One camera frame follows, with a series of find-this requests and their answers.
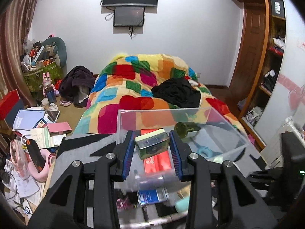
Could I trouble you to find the wooden wardrobe shelf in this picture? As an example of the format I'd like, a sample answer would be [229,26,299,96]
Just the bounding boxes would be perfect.
[218,0,286,151]

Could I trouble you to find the blue book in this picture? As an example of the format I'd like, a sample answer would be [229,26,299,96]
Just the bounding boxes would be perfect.
[12,109,46,132]

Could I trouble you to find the small wall monitor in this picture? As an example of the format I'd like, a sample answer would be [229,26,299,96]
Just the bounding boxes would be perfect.
[113,7,146,27]

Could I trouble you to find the blue cardboard box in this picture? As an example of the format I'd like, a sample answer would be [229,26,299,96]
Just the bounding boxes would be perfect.
[137,188,169,206]

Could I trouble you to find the red cardboard box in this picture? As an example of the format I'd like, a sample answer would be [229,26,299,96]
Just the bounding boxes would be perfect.
[140,129,173,174]

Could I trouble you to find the striped curtain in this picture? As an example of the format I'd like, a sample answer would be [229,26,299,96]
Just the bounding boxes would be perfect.
[0,0,46,105]

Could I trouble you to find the white sliding wardrobe door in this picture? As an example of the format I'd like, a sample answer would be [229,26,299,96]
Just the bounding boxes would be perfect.
[253,0,305,148]

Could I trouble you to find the tablet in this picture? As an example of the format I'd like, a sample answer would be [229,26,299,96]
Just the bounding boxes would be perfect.
[45,110,60,123]

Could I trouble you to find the dark purple clothes pile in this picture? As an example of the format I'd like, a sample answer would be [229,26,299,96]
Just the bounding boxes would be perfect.
[58,65,96,108]

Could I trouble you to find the green glass bottle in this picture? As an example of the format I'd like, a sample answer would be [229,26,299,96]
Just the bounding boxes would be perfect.
[174,122,201,139]

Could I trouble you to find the clear plastic bin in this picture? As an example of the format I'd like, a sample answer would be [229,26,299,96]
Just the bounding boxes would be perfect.
[117,107,249,222]

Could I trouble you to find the grey black patterned blanket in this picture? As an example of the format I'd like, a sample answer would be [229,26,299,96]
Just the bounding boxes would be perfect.
[45,122,270,229]

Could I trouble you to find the white bag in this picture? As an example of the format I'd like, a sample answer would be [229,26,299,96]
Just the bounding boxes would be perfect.
[245,106,264,127]

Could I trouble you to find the colourful patchwork blanket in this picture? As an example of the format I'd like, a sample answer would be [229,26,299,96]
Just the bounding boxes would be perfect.
[73,53,248,144]

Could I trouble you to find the black clothing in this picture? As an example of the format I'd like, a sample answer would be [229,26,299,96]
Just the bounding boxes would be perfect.
[151,77,202,108]

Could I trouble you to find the blue tape roll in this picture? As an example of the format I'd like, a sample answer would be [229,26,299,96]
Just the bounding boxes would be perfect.
[199,147,213,158]

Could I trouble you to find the pink flat box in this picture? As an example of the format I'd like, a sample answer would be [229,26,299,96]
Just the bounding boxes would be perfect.
[46,122,72,134]

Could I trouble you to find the pink bunny toy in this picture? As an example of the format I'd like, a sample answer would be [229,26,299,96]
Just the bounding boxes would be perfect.
[42,72,58,104]

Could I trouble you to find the red storage box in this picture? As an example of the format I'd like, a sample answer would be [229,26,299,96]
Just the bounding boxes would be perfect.
[0,89,21,121]

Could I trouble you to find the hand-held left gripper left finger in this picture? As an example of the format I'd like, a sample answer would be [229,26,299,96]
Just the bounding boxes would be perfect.
[27,131,135,229]

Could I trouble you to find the pink slipper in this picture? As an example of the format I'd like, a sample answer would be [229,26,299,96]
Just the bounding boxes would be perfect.
[29,149,56,182]

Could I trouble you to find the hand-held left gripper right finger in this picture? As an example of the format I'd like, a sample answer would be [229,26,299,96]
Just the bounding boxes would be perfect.
[169,130,279,229]

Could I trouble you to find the black box with white print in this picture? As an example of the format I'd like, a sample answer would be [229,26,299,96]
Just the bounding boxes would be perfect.
[270,0,286,19]

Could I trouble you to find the wooden door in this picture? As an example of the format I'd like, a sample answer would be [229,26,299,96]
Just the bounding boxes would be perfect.
[230,2,267,89]

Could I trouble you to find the green paper booklet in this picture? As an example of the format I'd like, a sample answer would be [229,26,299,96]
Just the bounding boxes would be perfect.
[30,127,55,149]

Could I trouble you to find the green tin box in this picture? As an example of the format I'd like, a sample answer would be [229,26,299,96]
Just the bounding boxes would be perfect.
[135,128,171,160]

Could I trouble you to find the mint green object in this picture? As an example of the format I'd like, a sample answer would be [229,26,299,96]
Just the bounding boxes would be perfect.
[175,197,191,214]

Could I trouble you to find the black orange tool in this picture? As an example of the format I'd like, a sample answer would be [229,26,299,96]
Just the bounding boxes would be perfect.
[26,139,47,173]

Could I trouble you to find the green storage bag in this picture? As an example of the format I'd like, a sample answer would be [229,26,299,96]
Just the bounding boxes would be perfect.
[23,61,63,92]

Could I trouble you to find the loose white papers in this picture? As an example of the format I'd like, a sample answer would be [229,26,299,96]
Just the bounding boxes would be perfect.
[5,169,40,198]

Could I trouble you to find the grey neck pillow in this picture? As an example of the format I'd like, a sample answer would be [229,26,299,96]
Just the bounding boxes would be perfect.
[42,37,67,68]

